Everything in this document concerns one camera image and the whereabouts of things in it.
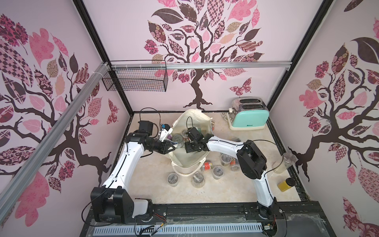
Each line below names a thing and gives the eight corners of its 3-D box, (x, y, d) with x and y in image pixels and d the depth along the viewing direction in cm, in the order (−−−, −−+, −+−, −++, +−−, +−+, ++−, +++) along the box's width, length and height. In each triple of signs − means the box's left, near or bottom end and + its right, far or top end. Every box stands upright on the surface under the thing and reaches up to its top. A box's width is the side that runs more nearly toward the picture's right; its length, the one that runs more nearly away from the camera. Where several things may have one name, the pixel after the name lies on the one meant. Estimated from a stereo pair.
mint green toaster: (229, 131, 109) (234, 115, 96) (225, 113, 122) (229, 97, 108) (264, 131, 109) (274, 115, 95) (257, 113, 122) (265, 96, 108)
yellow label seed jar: (279, 191, 82) (287, 186, 75) (276, 183, 85) (284, 177, 78) (287, 191, 82) (297, 186, 75) (284, 183, 85) (293, 177, 78)
